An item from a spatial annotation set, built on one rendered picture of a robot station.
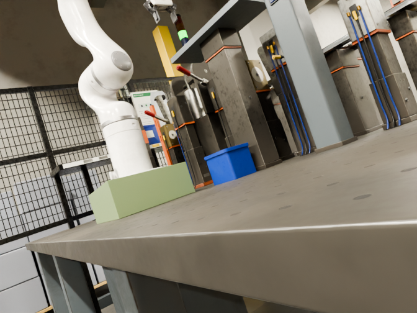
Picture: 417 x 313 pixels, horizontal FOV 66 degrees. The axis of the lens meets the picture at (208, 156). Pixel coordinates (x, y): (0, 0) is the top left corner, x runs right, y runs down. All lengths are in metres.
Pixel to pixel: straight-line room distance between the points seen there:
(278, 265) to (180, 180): 0.82
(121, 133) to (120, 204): 0.25
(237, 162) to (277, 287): 0.75
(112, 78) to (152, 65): 4.11
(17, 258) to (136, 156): 2.17
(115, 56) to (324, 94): 0.63
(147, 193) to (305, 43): 0.57
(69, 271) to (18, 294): 1.72
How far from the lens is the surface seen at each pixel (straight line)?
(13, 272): 3.08
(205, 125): 1.29
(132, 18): 5.48
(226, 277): 0.20
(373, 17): 0.96
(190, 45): 1.10
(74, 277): 1.40
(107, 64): 1.07
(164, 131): 1.66
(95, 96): 1.15
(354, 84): 1.17
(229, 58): 1.02
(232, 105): 1.01
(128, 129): 1.04
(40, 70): 4.67
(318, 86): 0.83
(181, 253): 0.24
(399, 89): 0.93
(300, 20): 0.88
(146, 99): 2.36
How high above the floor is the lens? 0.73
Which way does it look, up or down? 3 degrees up
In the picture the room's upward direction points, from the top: 19 degrees counter-clockwise
